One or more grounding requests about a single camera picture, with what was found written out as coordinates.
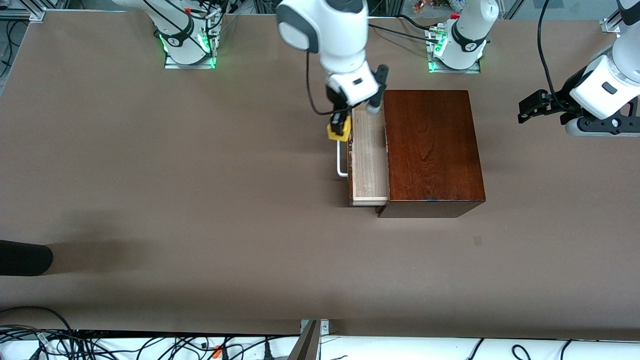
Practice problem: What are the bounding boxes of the yellow block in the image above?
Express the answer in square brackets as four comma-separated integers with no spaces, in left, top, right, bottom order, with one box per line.
[327,121,352,142]

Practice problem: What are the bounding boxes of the dark wooden cabinet box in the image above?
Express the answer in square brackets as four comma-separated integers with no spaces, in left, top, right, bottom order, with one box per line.
[376,90,487,219]

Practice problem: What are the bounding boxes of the black cylindrical object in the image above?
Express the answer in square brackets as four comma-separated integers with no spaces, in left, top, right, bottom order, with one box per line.
[0,240,54,277]

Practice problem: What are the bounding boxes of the metal mount bar with bracket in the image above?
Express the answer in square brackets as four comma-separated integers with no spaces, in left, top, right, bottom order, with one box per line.
[287,318,330,360]

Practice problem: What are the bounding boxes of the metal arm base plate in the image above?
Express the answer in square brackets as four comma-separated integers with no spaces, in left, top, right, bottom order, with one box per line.
[163,19,218,70]
[426,26,482,75]

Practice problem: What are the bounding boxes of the aluminium corner profile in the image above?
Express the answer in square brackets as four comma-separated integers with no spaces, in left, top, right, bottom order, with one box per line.
[599,0,640,35]

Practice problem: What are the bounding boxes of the black cable on table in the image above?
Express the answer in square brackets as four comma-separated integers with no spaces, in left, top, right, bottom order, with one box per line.
[369,14,451,43]

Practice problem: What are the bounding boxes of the tangled black cables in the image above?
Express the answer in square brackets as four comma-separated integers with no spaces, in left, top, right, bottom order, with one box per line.
[0,305,283,360]

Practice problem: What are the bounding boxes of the wooden drawer with white handle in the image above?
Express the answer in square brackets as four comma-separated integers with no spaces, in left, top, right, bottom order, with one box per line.
[336,109,391,207]

